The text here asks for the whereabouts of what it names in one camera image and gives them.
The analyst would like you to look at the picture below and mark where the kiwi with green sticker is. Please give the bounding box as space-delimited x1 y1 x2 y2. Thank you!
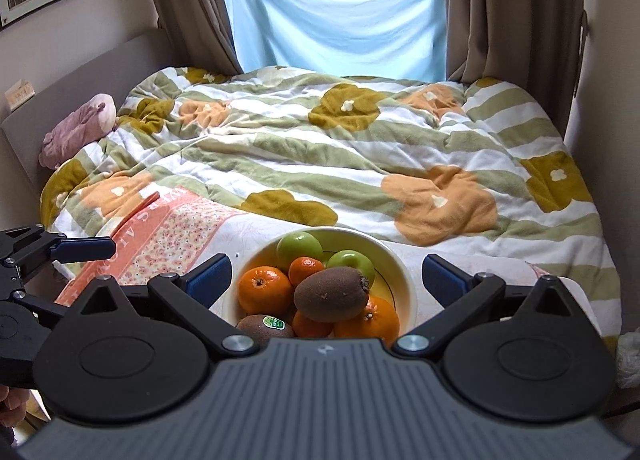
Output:
236 314 296 342

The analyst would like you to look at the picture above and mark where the white pink printed cloth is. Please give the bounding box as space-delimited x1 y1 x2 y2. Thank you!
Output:
54 189 596 341

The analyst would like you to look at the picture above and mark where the medium orange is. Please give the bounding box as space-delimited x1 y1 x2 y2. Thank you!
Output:
237 265 295 316

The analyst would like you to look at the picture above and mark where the large orange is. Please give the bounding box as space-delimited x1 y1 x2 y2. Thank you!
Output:
334 296 401 342

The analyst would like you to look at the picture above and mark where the light blue window cloth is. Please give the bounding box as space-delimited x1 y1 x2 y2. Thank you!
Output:
222 0 448 84

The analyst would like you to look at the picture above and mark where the person's left hand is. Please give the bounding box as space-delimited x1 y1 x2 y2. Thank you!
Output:
0 384 29 429

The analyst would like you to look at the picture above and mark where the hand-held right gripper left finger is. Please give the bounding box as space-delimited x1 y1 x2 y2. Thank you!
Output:
80 253 261 357

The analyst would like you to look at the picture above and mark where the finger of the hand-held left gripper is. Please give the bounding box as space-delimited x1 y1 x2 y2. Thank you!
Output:
0 265 71 318
0 226 117 271

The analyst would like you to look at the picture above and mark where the floral striped blanket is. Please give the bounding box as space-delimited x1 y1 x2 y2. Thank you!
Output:
40 65 608 341

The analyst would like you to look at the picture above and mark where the cream duck print bowl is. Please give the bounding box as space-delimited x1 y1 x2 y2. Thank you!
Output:
223 227 418 341

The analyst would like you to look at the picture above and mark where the grey headboard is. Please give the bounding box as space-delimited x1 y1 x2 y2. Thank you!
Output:
0 27 190 236

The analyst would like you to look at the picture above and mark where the green apple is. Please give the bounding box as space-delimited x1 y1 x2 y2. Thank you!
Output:
276 231 324 271
326 250 376 286

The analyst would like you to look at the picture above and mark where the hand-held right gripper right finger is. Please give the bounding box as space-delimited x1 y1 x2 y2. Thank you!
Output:
392 253 571 357

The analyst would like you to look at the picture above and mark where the small cream box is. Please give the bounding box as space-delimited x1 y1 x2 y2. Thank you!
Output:
5 81 37 112

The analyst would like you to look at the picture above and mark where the small orange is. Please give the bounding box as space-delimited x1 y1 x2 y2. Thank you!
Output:
288 256 326 287
292 310 335 339

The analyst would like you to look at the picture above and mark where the white plastic bag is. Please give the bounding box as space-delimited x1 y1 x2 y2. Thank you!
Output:
615 332 640 389

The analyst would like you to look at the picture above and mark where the brown kiwi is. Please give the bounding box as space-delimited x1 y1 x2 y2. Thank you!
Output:
293 267 372 323

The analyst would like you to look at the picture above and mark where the pink plush toy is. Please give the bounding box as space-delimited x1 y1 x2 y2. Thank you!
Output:
39 93 119 171

